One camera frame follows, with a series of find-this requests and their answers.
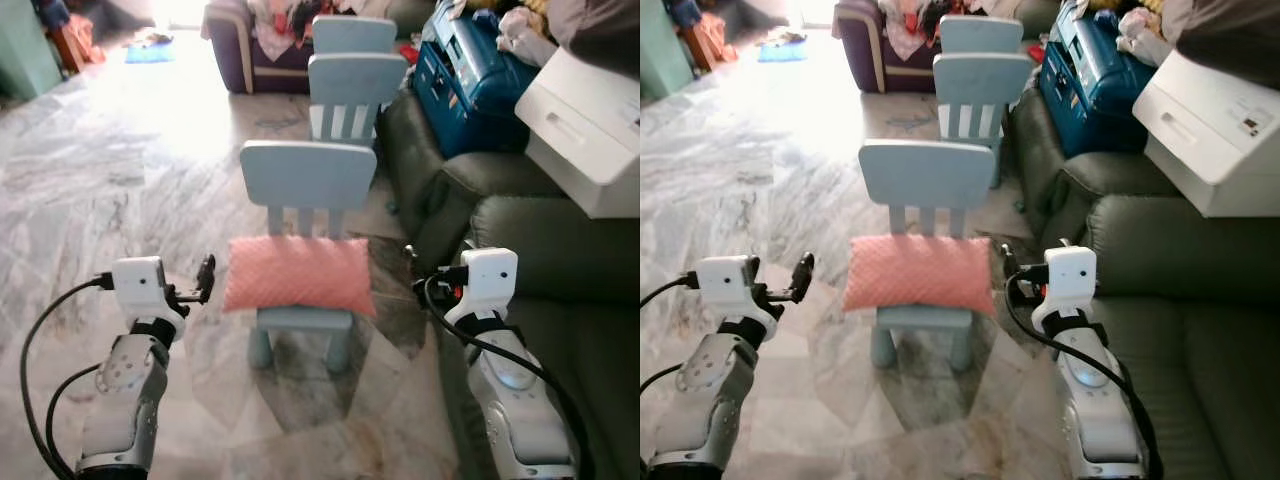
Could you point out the pink textured pillow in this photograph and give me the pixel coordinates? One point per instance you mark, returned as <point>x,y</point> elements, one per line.
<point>300,275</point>
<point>920,272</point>

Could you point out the dark green leather sofa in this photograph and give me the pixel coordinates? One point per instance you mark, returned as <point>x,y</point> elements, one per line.
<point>520,250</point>
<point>1180,260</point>

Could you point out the light blue plastic chair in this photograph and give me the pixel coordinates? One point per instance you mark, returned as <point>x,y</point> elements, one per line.
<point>982,80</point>
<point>308,175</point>
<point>925,175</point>
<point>980,35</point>
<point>355,80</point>
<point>355,35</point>

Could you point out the blue clothes hanger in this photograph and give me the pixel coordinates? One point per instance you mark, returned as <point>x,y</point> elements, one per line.
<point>912,125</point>
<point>285,125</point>

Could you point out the blue hard suitcase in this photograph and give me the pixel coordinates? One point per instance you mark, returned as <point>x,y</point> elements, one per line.
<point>1090,95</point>
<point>470,100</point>

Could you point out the red cloth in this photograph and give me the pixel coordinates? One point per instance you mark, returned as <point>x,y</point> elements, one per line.
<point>408,52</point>
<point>1035,52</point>

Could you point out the white plastic box appliance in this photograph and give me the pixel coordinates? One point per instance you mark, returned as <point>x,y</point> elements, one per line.
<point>590,130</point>
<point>1210,130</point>

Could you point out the blue floor mat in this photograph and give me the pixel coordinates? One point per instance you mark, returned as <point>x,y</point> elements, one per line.
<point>150,54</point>
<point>782,52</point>

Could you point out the purple armchair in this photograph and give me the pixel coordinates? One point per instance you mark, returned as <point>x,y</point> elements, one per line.
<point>858,50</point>
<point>228,50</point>

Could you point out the grey brown crumpled cloth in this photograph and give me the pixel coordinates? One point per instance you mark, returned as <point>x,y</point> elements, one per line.
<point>153,38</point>
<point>785,37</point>

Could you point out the orange cloth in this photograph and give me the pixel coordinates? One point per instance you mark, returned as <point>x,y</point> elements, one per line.
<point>85,40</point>
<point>715,40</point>

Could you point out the white crumpled bag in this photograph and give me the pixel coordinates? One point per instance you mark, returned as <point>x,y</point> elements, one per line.
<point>522,35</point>
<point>1145,35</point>

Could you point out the brown wooden stool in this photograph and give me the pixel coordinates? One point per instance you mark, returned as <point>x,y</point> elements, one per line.
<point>62,50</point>
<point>690,45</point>

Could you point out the pile of mixed clothes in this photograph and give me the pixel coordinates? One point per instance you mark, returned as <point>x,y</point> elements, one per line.
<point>280,25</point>
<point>905,25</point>

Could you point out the light green cabinet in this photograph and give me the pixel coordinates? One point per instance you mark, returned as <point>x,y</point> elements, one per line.
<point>662,55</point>
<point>25,50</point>

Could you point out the dark blue cloth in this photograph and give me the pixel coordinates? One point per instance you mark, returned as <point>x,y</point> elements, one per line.
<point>50,12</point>
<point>683,12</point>

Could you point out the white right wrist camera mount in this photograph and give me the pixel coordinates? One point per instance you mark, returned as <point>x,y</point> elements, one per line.
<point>1068,280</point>
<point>490,280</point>

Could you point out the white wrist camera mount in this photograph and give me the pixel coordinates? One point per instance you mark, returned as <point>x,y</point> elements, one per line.
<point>725,283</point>
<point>1068,280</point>
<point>138,285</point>
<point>490,280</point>

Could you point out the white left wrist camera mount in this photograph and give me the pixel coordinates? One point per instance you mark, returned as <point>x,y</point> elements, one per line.
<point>725,283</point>
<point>138,285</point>

